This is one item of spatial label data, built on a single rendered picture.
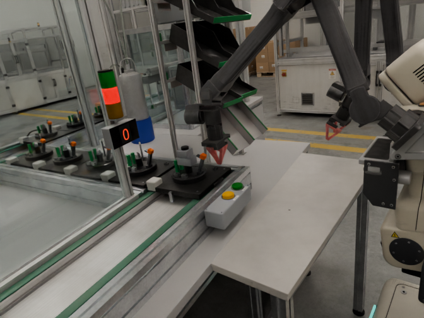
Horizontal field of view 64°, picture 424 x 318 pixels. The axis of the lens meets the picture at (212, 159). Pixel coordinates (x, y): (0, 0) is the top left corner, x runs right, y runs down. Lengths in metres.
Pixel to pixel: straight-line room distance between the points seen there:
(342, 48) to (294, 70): 4.43
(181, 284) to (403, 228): 0.74
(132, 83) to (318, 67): 3.61
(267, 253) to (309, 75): 4.49
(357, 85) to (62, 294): 0.95
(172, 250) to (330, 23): 0.77
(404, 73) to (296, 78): 4.39
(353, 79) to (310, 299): 1.43
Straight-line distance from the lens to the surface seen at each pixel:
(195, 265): 1.04
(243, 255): 1.05
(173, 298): 0.95
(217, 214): 1.07
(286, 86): 5.56
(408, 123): 1.00
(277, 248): 1.07
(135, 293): 0.92
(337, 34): 1.04
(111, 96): 1.14
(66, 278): 1.05
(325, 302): 2.14
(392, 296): 1.83
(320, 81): 5.33
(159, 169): 1.44
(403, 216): 1.27
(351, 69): 1.02
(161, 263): 0.97
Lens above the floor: 1.50
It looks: 21 degrees down
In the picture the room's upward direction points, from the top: 8 degrees counter-clockwise
